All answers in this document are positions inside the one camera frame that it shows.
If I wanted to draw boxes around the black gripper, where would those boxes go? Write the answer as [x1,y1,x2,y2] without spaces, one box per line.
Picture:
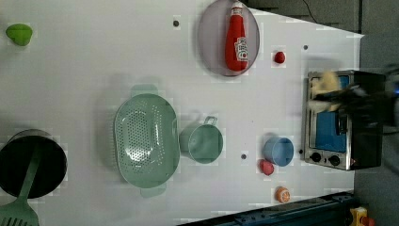
[337,85,396,127]

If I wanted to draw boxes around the peeled plush banana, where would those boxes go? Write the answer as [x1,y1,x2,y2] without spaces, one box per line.
[308,72,341,113]

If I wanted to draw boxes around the black toaster oven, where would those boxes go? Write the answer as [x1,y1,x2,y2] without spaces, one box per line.
[302,72,383,170]

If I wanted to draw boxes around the blue cup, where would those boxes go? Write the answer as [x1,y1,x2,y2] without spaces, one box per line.
[263,137,294,167]

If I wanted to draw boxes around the red plush strawberry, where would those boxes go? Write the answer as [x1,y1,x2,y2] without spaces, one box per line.
[274,52,286,64]

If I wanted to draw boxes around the plush watermelon slice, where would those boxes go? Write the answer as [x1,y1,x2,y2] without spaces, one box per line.
[259,159,274,176]

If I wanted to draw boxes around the plush orange slice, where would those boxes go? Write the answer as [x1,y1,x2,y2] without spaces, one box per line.
[275,186,291,203]

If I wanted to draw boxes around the red plush ketchup bottle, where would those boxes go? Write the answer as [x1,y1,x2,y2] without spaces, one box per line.
[225,1,248,72]

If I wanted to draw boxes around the grey oval plate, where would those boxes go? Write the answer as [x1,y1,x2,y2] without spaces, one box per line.
[197,0,260,76]

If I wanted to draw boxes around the green measuring cup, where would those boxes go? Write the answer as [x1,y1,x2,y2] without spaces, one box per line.
[179,116,224,164]

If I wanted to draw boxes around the green colander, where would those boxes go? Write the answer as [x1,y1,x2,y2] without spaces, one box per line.
[114,84,181,198]

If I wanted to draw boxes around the black utensil cup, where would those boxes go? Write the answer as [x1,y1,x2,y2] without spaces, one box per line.
[0,129,68,199]

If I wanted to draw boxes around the green plush pepper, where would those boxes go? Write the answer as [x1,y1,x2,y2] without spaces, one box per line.
[6,24,33,46]

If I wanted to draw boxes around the green spatula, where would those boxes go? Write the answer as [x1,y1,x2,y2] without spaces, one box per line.
[0,149,40,226]

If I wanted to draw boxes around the blue metal frame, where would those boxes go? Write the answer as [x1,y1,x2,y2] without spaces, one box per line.
[180,192,359,226]

